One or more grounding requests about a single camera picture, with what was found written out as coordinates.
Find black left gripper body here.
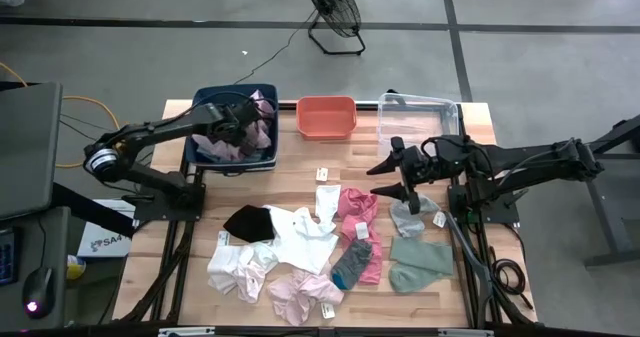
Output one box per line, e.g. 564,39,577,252
215,100,250,146

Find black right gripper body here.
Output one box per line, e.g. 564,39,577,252
391,136,442,216

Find light pink patterned towel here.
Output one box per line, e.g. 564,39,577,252
192,89,276,162

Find light grey sock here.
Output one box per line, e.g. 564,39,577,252
388,195,441,239

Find hot pink shirt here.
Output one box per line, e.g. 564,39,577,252
337,187,384,286

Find white sock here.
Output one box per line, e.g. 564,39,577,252
314,184,342,233

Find sage green cloth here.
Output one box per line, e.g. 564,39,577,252
388,236,455,294

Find black cloth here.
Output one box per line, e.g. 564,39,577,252
223,204,276,243

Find white garment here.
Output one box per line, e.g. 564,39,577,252
207,244,279,303

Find pale pink garment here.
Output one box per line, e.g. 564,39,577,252
267,269,345,327

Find blue plastic bin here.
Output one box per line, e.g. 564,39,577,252
183,82,280,173

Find clear plastic bin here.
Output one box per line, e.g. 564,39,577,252
377,91,461,159

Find orange plastic bin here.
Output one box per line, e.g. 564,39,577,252
295,95,358,141

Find black floor fan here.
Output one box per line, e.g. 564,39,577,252
300,0,366,57

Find black diagonal desk bar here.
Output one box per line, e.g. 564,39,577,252
52,181,136,238

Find white cardboard box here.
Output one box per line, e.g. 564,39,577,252
77,199,136,259

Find black metal stand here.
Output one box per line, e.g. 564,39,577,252
574,114,640,268

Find grey monitor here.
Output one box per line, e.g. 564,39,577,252
0,80,64,223

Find dark grey desk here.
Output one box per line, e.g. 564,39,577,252
0,206,71,331

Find black computer mouse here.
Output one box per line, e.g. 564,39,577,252
22,266,55,319

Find black keyboard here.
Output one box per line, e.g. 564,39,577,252
0,226,21,287

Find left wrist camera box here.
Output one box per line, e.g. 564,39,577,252
219,104,246,128

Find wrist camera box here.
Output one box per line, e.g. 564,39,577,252
402,146,426,181
219,104,246,128

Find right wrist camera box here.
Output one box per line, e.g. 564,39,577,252
402,146,426,181

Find black fan power cable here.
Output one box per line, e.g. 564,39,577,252
233,9,319,86

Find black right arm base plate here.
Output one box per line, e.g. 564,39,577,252
447,184,521,227

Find black metal frame struts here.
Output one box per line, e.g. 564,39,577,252
114,219,199,326
442,101,539,328

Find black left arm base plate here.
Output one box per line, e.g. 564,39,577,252
122,181,206,223

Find coiled black cable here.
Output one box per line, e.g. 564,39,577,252
489,256,534,311

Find yellow extension cord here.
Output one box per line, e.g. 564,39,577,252
0,61,126,171

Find thin black floor cable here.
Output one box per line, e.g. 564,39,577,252
58,114,162,166

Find silver bracket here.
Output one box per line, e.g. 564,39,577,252
438,328,494,337
158,326,216,337

